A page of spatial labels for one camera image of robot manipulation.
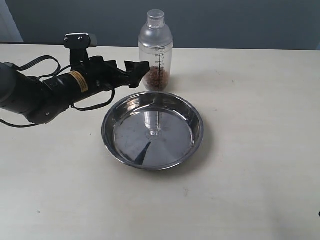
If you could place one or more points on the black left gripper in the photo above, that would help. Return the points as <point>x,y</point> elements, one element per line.
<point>104,76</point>

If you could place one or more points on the clear plastic shaker bottle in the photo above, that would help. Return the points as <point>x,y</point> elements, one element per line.
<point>155,43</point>

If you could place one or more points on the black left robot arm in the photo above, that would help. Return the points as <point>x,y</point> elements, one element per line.
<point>42,101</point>

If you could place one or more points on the round stainless steel plate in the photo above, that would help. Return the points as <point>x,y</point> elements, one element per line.
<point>152,130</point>

